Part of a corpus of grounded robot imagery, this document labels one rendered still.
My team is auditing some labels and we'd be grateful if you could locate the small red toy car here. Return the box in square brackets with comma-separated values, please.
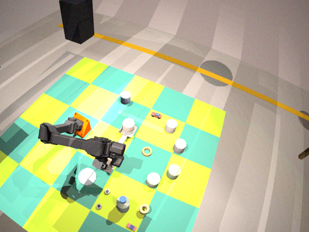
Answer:
[151, 112, 162, 119]

